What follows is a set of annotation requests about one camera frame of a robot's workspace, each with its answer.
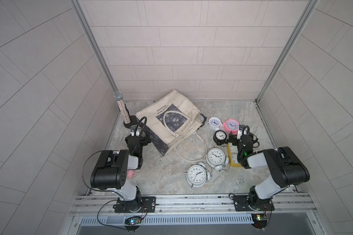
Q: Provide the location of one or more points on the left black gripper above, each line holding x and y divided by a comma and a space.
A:
144, 142

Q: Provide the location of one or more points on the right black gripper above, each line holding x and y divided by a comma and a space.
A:
251, 136

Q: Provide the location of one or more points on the yellow rectangular alarm clock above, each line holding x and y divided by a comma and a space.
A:
232, 154

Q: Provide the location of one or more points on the pink alarm clock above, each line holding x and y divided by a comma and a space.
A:
231, 126

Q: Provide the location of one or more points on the black alarm clock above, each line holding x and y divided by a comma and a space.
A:
220, 138

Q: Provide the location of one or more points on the large white twin-bell clock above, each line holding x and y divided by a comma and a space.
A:
217, 159

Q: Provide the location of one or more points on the white twin-bell alarm clock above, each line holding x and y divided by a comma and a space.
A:
215, 124

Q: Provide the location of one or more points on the beige canvas tote bag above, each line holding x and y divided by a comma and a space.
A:
172, 120

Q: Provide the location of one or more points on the silver clock black back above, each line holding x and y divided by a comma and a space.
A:
198, 175

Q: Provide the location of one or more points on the large black round clock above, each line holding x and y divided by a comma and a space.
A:
203, 119

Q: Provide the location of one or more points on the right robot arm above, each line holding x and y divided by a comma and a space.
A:
285, 168

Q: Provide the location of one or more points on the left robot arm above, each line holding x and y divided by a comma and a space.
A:
111, 170

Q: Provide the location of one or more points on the glitter microphone on stand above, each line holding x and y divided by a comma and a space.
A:
128, 120

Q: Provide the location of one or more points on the small pink eraser piece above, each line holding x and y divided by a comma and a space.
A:
130, 173

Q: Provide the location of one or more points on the left circuit board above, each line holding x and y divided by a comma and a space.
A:
132, 221

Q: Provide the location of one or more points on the circuit board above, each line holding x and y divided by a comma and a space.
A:
132, 221
260, 221

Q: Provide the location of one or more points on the right circuit board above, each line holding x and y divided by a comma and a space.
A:
260, 221

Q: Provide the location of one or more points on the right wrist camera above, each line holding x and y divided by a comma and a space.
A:
243, 133

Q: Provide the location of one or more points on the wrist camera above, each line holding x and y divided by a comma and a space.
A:
243, 133
134, 129

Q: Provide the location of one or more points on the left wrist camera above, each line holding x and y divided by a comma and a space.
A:
134, 129

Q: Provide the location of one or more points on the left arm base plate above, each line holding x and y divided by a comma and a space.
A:
143, 204

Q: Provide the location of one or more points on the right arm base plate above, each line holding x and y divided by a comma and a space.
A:
251, 203

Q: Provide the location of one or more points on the aluminium mounting rail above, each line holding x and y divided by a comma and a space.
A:
190, 204

